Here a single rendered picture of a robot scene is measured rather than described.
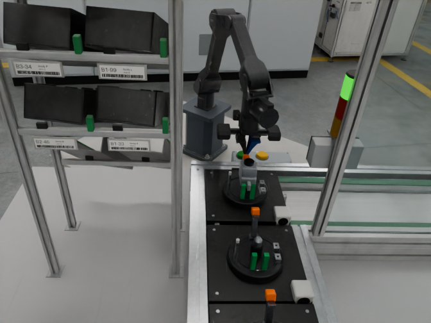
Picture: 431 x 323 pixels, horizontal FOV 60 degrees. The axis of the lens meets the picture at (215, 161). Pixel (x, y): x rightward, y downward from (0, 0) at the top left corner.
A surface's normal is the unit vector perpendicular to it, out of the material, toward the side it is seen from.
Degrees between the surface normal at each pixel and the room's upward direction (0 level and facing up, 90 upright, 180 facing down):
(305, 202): 0
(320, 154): 90
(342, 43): 90
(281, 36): 90
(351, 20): 90
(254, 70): 26
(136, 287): 0
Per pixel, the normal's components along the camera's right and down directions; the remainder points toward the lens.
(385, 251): 0.04, 0.58
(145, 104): -0.10, 0.18
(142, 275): 0.06, -0.81
